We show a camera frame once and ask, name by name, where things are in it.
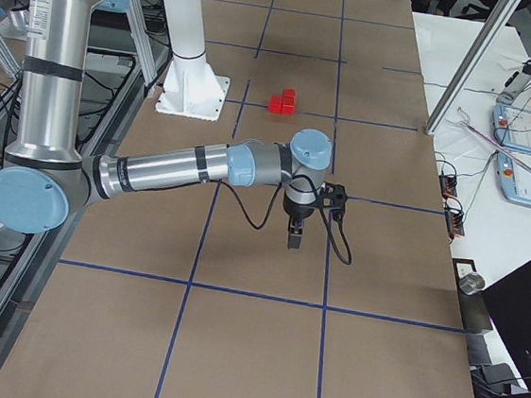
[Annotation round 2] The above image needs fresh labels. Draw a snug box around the black monitor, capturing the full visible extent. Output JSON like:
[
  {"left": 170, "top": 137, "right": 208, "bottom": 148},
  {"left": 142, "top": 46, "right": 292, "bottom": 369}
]
[{"left": 482, "top": 260, "right": 531, "bottom": 389}]

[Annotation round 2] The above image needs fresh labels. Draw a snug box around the teach pendant far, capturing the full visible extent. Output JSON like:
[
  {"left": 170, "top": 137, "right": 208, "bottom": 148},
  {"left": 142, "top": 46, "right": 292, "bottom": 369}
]
[{"left": 492, "top": 103, "right": 531, "bottom": 152}]

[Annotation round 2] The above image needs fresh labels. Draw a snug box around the teach pendant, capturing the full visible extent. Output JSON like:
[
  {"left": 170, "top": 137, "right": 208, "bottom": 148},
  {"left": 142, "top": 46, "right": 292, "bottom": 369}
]
[
  {"left": 496, "top": 151, "right": 531, "bottom": 208},
  {"left": 492, "top": 103, "right": 531, "bottom": 152}
]

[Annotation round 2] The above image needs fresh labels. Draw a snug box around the teach pendant near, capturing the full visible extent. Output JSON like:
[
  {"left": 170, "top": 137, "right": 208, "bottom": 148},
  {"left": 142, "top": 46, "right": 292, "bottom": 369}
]
[{"left": 496, "top": 151, "right": 531, "bottom": 208}]

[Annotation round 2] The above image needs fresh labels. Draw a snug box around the aluminium frame post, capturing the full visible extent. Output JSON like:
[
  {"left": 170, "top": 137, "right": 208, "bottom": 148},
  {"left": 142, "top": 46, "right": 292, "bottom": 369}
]
[{"left": 424, "top": 0, "right": 522, "bottom": 135}]

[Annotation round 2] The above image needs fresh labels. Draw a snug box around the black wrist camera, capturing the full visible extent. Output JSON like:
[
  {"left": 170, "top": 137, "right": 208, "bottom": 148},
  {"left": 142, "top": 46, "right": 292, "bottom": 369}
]
[{"left": 319, "top": 182, "right": 348, "bottom": 223}]

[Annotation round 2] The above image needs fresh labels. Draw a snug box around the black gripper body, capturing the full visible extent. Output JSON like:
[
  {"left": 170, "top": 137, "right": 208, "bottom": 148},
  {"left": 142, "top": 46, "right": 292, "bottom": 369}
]
[{"left": 283, "top": 196, "right": 314, "bottom": 230}]

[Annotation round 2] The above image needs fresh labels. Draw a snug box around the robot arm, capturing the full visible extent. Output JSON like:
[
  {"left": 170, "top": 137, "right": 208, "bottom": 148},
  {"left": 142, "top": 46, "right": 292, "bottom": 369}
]
[{"left": 0, "top": 0, "right": 334, "bottom": 249}]

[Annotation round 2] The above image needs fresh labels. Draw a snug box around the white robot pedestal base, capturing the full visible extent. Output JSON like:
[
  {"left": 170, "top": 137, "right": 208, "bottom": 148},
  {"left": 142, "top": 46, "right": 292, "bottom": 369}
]
[{"left": 156, "top": 0, "right": 231, "bottom": 121}]

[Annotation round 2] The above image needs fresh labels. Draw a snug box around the red block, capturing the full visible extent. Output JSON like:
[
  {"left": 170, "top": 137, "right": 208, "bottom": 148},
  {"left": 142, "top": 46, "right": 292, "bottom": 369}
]
[
  {"left": 267, "top": 95, "right": 283, "bottom": 114},
  {"left": 280, "top": 97, "right": 296, "bottom": 115},
  {"left": 282, "top": 88, "right": 297, "bottom": 105}
]

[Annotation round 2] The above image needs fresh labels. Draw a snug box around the small metal cup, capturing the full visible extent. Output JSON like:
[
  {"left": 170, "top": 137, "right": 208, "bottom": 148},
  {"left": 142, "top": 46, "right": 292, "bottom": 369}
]
[{"left": 458, "top": 271, "right": 486, "bottom": 296}]

